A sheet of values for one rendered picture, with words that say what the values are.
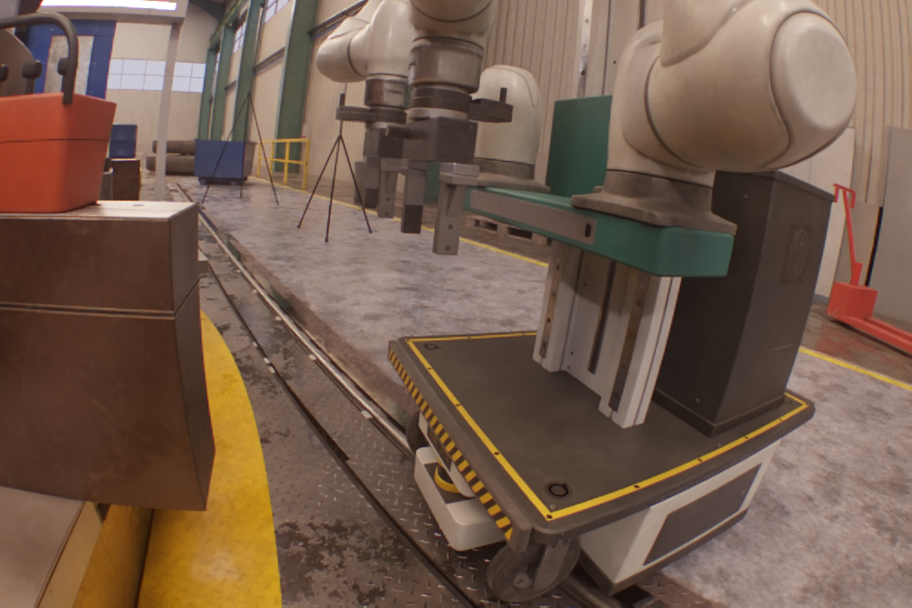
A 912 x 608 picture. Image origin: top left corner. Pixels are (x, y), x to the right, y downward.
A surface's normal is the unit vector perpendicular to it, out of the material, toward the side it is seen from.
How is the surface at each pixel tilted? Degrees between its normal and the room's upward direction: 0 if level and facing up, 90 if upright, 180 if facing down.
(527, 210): 90
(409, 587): 0
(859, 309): 90
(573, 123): 90
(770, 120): 136
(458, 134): 90
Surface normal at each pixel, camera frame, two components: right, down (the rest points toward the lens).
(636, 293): -0.92, -0.02
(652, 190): -0.51, 0.04
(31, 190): 0.30, 0.36
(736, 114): -0.81, 0.57
